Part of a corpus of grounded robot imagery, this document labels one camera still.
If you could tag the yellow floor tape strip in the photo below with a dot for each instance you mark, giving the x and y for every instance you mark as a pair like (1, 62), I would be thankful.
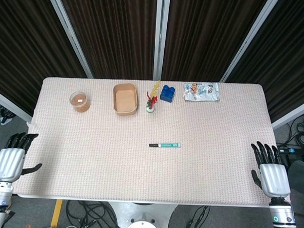
(56, 213)

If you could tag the green white marker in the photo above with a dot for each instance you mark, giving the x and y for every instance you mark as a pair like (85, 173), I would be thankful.
(169, 145)

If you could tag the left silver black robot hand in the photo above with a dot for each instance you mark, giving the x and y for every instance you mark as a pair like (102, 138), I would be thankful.
(9, 164)

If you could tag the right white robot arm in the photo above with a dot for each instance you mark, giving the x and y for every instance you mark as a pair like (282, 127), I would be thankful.
(283, 218)

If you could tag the colourful feather shuttlecock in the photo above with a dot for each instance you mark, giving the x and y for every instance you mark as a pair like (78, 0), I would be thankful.
(150, 109)

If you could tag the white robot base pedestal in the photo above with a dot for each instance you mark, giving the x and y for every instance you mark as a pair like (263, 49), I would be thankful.
(143, 226)

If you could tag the dark chair seat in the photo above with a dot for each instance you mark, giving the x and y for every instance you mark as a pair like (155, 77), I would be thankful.
(300, 179)

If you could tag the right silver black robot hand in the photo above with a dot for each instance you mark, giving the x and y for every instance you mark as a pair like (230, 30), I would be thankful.
(274, 178)

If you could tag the pink woven tablecloth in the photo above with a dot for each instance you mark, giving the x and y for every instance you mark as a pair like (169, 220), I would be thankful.
(140, 173)

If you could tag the dark ribbed partition panel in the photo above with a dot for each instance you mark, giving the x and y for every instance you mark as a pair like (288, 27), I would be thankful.
(207, 33)
(19, 39)
(288, 61)
(112, 30)

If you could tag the brown paper box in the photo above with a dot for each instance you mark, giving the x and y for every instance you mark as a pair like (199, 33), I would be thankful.
(125, 98)

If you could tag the black marker cap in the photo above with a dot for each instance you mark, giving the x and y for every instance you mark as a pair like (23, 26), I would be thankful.
(153, 145)

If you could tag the blue toy building block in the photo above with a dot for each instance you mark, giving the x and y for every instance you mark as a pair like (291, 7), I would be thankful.
(167, 94)

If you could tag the white snack packet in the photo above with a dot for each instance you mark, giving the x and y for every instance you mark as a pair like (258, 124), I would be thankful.
(201, 92)

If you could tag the black power strip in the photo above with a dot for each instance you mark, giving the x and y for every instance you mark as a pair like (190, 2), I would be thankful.
(293, 150)

